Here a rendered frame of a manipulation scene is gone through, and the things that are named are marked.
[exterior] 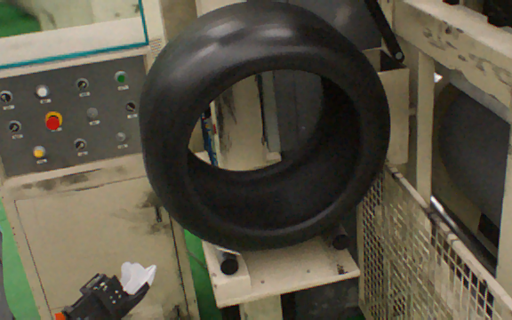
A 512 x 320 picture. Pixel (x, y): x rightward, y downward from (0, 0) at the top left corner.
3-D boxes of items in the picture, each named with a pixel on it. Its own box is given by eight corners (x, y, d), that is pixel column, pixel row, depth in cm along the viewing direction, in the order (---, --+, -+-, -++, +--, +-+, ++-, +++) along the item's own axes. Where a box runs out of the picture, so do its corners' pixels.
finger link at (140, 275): (152, 249, 129) (121, 278, 123) (165, 271, 130) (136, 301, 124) (144, 249, 131) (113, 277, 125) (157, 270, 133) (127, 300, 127)
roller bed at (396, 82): (339, 142, 197) (334, 54, 183) (381, 134, 199) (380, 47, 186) (361, 172, 179) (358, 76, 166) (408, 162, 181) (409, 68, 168)
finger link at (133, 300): (150, 281, 126) (120, 311, 120) (154, 287, 126) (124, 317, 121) (138, 280, 129) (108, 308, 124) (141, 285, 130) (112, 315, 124)
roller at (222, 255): (217, 199, 178) (201, 202, 177) (215, 186, 176) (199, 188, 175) (240, 274, 147) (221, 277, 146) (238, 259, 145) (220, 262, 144)
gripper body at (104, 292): (118, 272, 122) (73, 315, 114) (140, 305, 124) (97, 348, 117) (99, 270, 127) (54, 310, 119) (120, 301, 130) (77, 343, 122)
